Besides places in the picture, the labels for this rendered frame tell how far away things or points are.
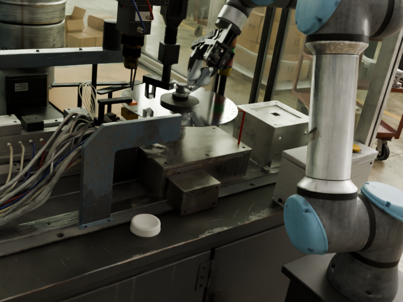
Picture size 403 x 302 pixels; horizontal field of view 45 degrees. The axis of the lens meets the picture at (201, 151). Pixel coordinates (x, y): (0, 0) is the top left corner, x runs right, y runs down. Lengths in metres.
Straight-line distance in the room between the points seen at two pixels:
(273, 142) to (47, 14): 0.89
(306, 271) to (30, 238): 0.61
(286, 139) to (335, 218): 0.60
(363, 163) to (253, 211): 0.35
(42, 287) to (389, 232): 0.68
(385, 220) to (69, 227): 0.67
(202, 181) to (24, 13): 0.89
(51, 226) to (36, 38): 0.85
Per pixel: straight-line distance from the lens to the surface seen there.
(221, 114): 1.34
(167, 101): 1.35
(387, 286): 1.12
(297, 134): 1.55
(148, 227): 1.15
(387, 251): 1.07
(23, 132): 1.36
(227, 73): 1.62
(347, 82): 0.95
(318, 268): 1.17
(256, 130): 1.52
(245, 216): 1.28
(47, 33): 1.84
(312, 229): 0.94
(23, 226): 1.16
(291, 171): 1.31
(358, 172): 1.45
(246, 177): 1.44
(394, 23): 1.01
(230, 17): 1.38
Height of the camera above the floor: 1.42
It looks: 25 degrees down
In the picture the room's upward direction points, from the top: 9 degrees clockwise
